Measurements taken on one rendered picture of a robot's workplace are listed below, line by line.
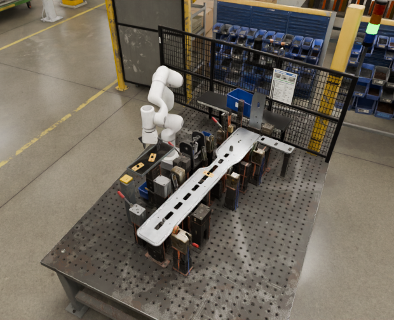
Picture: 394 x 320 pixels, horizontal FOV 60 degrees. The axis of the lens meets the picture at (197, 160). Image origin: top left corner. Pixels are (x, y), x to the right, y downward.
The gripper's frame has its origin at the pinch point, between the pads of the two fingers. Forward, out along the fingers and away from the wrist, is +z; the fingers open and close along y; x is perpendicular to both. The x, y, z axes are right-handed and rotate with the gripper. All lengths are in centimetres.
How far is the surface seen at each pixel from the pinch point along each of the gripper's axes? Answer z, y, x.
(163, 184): 14.3, 12.2, -19.9
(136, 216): 22.3, 0.0, -43.4
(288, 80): -11, 95, 93
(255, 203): 55, 77, 11
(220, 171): 25, 48, 11
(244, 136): 25, 64, 58
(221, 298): 55, 59, -71
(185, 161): 17.6, 22.2, 9.3
